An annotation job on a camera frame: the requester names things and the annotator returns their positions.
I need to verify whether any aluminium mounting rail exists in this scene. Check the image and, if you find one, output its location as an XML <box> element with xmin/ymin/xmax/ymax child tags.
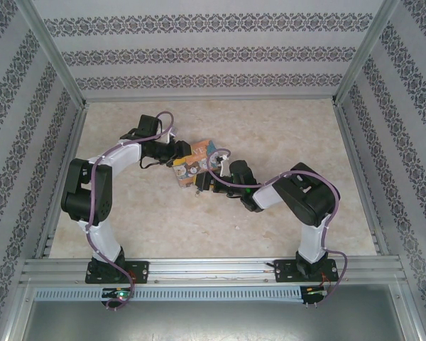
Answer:
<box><xmin>20</xmin><ymin>254</ymin><xmax>403</xmax><ymax>286</ymax></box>

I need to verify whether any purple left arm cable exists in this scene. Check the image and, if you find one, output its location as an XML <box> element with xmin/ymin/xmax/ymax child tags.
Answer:
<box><xmin>84</xmin><ymin>111</ymin><xmax>177</xmax><ymax>310</ymax></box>

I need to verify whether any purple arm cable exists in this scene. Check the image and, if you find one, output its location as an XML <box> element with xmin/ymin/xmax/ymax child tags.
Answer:
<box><xmin>84</xmin><ymin>111</ymin><xmax>177</xmax><ymax>310</ymax></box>
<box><xmin>206</xmin><ymin>151</ymin><xmax>349</xmax><ymax>307</ymax></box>

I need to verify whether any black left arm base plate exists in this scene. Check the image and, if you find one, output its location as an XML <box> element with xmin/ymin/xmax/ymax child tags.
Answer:
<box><xmin>84</xmin><ymin>260</ymin><xmax>151</xmax><ymax>286</ymax></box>

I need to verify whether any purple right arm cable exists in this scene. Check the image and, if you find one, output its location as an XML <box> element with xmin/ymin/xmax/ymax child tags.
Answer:
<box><xmin>206</xmin><ymin>151</ymin><xmax>349</xmax><ymax>307</ymax></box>

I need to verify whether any grey sheet metal shelf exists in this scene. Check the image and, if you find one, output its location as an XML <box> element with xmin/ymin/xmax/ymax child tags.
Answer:
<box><xmin>5</xmin><ymin>282</ymin><xmax>424</xmax><ymax>341</ymax></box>

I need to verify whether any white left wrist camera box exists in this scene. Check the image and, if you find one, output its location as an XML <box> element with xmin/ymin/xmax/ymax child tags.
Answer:
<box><xmin>162</xmin><ymin>126</ymin><xmax>179</xmax><ymax>144</ymax></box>

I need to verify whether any colourful cartoon bear diary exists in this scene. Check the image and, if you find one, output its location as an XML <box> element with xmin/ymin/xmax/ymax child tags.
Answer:
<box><xmin>172</xmin><ymin>139</ymin><xmax>230</xmax><ymax>189</ymax></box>

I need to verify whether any white slotted cable duct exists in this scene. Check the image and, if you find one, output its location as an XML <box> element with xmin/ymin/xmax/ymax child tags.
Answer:
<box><xmin>33</xmin><ymin>286</ymin><xmax>303</xmax><ymax>301</ymax></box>

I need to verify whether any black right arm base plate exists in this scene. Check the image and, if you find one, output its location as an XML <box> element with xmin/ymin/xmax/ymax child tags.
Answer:
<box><xmin>272</xmin><ymin>258</ymin><xmax>339</xmax><ymax>283</ymax></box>

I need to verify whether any left controller board green light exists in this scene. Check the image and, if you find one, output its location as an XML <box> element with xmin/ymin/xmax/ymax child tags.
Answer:
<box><xmin>101</xmin><ymin>288</ymin><xmax>134</xmax><ymax>310</ymax></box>

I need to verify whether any aluminium frame post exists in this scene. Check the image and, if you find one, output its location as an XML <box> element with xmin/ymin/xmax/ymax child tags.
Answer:
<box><xmin>332</xmin><ymin>0</ymin><xmax>402</xmax><ymax>104</ymax></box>
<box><xmin>20</xmin><ymin>0</ymin><xmax>89</xmax><ymax>109</ymax></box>

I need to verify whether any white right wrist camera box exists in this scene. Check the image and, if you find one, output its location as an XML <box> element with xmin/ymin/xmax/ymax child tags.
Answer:
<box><xmin>214</xmin><ymin>150</ymin><xmax>232</xmax><ymax>175</ymax></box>

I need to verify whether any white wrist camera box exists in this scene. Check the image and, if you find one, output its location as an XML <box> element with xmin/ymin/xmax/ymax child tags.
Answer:
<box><xmin>214</xmin><ymin>150</ymin><xmax>232</xmax><ymax>175</ymax></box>
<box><xmin>162</xmin><ymin>126</ymin><xmax>179</xmax><ymax>144</ymax></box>

